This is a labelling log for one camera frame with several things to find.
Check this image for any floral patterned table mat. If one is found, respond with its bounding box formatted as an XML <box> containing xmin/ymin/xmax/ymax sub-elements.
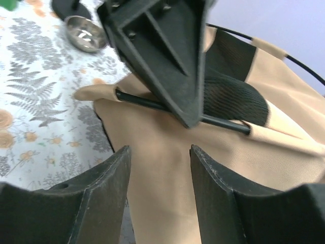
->
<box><xmin>0</xmin><ymin>0</ymin><xmax>138</xmax><ymax>244</ymax></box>

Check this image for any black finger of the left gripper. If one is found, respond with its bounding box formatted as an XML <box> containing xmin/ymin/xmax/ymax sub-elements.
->
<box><xmin>97</xmin><ymin>0</ymin><xmax>212</xmax><ymax>128</ymax></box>

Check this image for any stainless steel pet bowl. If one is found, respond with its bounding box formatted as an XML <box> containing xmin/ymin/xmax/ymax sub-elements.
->
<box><xmin>64</xmin><ymin>15</ymin><xmax>108</xmax><ymax>53</ymax></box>

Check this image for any black round stand base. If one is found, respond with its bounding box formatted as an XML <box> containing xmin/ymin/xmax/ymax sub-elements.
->
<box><xmin>51</xmin><ymin>0</ymin><xmax>92</xmax><ymax>20</ymax></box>

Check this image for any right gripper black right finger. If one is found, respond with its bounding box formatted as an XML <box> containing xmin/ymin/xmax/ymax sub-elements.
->
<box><xmin>190</xmin><ymin>145</ymin><xmax>324</xmax><ymax>244</ymax></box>

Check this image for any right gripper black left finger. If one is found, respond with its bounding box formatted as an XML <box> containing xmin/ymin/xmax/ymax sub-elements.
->
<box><xmin>1</xmin><ymin>146</ymin><xmax>131</xmax><ymax>244</ymax></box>

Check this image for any beige fabric pet tent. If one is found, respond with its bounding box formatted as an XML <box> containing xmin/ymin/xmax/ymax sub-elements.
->
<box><xmin>74</xmin><ymin>26</ymin><xmax>324</xmax><ymax>243</ymax></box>

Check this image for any blue toy brick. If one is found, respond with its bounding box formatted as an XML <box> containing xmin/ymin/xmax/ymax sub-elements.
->
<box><xmin>0</xmin><ymin>0</ymin><xmax>20</xmax><ymax>11</ymax></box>

